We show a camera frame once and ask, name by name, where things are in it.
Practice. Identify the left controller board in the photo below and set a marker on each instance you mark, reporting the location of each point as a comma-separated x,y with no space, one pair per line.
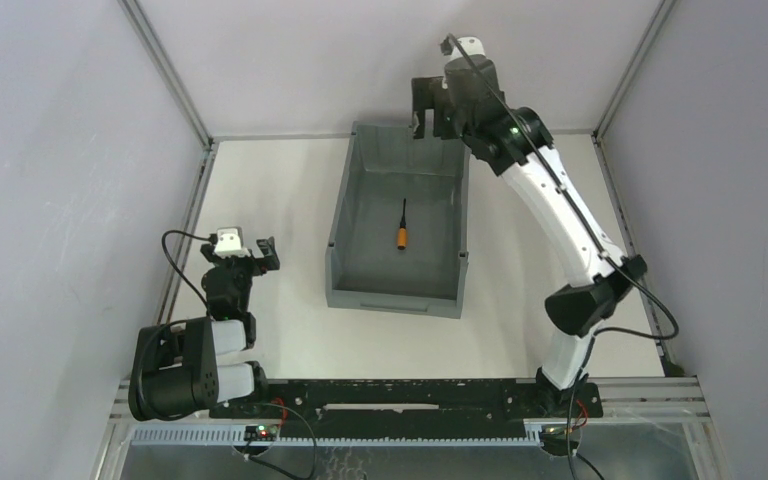
263,433

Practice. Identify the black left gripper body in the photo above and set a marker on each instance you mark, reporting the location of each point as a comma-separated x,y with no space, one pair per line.
251,262

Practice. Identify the right controller board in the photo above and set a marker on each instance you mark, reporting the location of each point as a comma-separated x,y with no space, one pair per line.
559,441

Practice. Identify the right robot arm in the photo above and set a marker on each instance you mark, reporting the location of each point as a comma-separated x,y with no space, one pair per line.
520,149

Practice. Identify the orange handled screwdriver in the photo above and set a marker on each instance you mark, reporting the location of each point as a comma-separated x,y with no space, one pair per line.
402,234

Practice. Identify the left aluminium frame rail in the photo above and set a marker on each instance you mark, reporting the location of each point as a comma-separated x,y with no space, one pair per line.
180,253

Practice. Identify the controller board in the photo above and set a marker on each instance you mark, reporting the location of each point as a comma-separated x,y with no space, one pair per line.
559,441
263,433

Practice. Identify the grey slotted cable duct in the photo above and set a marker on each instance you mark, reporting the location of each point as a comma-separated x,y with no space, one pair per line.
238,435

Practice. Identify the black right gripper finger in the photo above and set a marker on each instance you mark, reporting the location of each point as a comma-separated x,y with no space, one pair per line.
421,120
426,93

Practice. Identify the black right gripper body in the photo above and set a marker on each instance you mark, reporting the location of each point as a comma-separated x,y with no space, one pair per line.
429,93

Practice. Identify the grey plastic storage bin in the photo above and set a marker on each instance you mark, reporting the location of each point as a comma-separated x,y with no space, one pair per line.
363,267

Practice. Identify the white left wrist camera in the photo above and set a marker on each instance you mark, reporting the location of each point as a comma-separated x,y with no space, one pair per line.
229,243

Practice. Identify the front aluminium frame rails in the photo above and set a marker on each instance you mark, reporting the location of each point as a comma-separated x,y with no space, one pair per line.
649,397

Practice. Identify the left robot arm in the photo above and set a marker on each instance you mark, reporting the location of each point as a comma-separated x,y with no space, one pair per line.
176,368

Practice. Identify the corner aluminium post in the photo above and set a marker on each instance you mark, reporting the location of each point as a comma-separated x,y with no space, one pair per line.
149,38
650,35

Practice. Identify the left corner aluminium post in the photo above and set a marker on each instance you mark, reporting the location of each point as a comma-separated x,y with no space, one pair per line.
149,38

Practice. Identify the right corner aluminium post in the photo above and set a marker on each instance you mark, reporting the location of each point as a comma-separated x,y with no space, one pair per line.
650,35

